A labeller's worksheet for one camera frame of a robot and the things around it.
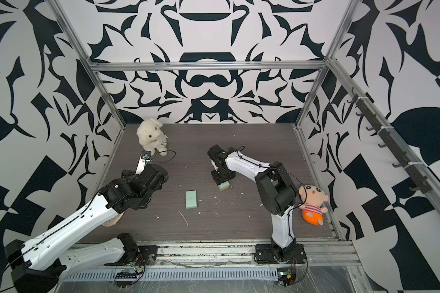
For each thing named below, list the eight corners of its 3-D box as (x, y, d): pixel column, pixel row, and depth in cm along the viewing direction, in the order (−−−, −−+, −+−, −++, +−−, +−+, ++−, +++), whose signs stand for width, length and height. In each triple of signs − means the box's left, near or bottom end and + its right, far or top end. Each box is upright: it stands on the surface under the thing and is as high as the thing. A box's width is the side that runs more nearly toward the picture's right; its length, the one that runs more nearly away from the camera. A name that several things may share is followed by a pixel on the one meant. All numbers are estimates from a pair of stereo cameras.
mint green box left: (186, 209, 88) (185, 207, 86) (186, 193, 93) (185, 191, 91) (197, 208, 88) (197, 206, 86) (196, 191, 93) (196, 189, 91)
